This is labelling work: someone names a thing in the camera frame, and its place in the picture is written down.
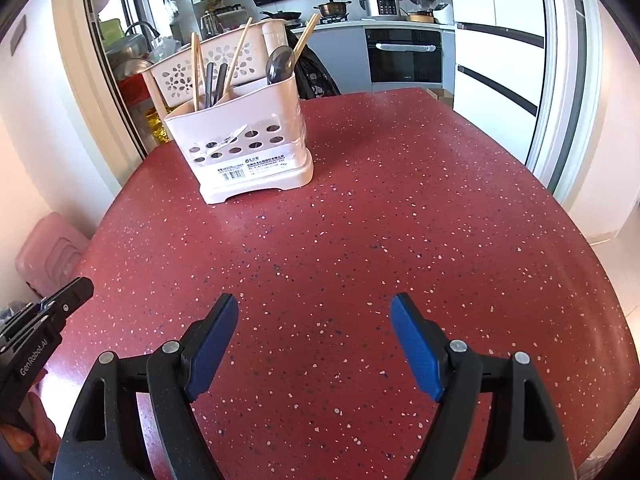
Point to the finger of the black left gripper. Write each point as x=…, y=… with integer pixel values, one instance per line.
x=65, y=301

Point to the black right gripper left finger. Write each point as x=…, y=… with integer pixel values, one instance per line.
x=104, y=439

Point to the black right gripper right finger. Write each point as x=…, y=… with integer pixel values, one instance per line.
x=523, y=439

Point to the pink plastic stool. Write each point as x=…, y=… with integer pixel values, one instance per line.
x=50, y=253

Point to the right bamboo chopstick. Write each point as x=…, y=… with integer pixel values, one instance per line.
x=201, y=64

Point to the white plastic utensil holder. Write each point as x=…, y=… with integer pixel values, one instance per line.
x=253, y=139

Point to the long bamboo chopstick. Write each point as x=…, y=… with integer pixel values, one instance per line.
x=195, y=62

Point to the short crossing bamboo chopstick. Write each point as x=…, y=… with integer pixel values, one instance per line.
x=304, y=37

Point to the black wok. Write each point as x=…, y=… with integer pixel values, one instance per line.
x=283, y=15

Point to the steel cooking pot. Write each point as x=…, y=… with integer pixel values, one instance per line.
x=333, y=9

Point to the white refrigerator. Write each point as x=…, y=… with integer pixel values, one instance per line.
x=500, y=68

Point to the built-in black oven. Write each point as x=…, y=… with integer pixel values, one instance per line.
x=404, y=55

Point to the silver rice cooker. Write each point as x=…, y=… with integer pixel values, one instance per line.
x=381, y=9

